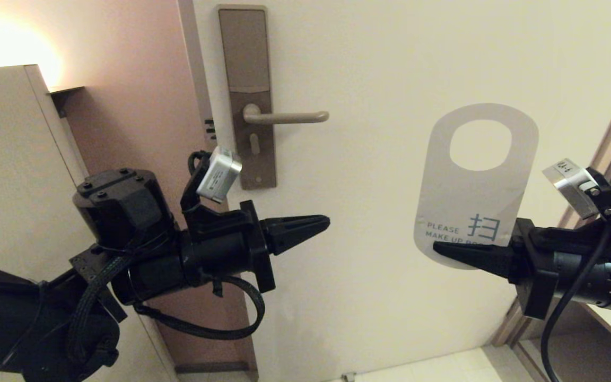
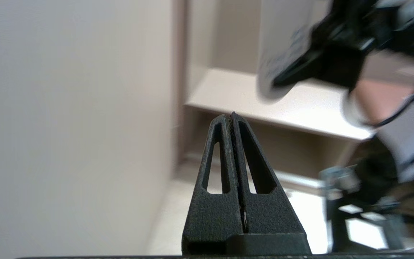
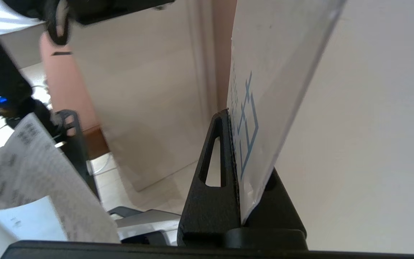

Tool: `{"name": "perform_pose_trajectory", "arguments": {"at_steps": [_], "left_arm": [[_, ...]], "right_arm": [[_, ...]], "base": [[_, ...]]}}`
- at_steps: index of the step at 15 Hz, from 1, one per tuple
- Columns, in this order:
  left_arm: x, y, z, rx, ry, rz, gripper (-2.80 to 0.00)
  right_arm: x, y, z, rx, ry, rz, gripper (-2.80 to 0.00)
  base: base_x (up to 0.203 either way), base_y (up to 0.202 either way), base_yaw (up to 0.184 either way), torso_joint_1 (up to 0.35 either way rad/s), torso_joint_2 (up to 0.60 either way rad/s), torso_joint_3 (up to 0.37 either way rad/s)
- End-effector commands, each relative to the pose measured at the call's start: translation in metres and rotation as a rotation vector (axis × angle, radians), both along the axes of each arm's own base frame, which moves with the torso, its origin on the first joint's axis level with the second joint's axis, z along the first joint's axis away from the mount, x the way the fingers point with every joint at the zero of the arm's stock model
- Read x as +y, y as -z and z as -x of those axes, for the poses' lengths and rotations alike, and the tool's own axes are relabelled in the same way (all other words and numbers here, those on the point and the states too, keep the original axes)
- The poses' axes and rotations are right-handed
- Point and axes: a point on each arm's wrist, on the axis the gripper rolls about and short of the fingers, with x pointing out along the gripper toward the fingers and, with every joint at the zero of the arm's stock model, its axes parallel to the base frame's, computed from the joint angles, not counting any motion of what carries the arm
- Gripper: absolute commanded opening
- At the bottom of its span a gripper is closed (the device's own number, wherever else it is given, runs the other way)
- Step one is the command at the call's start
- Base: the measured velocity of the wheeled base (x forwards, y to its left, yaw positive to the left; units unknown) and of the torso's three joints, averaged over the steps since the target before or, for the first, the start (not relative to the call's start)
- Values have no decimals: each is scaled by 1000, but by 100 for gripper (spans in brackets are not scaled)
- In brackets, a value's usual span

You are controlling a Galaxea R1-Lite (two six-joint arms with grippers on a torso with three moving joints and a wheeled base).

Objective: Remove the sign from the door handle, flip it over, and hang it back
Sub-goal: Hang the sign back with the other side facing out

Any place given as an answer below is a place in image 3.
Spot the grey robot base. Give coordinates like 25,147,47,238
107,206,182,246

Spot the blue do-not-disturb door hanger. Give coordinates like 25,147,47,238
226,0,348,224

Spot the beige cabinet panel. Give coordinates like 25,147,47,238
67,0,211,193

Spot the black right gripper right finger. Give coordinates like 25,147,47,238
243,169,306,231

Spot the white room door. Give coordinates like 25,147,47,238
273,0,414,254

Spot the white printed paper sheet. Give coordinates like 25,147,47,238
0,113,121,244

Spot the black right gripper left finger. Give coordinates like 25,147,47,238
177,109,243,249

